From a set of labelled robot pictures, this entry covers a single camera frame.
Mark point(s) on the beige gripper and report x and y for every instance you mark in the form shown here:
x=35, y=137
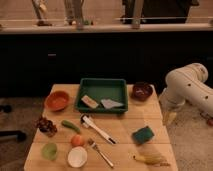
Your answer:
x=168, y=117

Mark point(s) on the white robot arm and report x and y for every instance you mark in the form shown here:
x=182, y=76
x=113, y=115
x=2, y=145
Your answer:
x=186, y=84

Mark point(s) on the dark brown bowl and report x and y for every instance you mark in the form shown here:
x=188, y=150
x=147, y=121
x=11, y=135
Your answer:
x=141, y=91

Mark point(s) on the white small bowl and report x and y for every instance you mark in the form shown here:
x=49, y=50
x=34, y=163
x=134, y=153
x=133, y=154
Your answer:
x=77, y=157

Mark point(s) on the orange red bowl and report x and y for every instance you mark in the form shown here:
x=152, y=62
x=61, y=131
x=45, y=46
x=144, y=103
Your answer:
x=56, y=101

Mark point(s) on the green sponge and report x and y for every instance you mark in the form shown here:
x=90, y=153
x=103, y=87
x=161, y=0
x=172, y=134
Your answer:
x=143, y=135

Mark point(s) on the yellow banana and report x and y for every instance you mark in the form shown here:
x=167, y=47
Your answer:
x=153, y=159

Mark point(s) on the grey cloth piece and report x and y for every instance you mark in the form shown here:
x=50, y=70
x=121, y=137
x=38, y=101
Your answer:
x=108, y=103

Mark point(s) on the green plastic tray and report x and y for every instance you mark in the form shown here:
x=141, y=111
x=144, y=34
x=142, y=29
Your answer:
x=99, y=89

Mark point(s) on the metal fork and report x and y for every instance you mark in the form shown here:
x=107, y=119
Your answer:
x=96, y=148

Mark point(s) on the beige bread slice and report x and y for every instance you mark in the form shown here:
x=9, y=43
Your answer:
x=89, y=102

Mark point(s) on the orange tomato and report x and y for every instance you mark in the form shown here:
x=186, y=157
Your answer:
x=77, y=140

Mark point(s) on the green cucumber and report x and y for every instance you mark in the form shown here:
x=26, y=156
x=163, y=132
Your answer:
x=70, y=125

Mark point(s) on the light green cup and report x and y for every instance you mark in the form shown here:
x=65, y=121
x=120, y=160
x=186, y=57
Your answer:
x=49, y=151

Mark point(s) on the dark grape bunch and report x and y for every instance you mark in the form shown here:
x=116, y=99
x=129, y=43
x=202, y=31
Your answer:
x=46, y=126

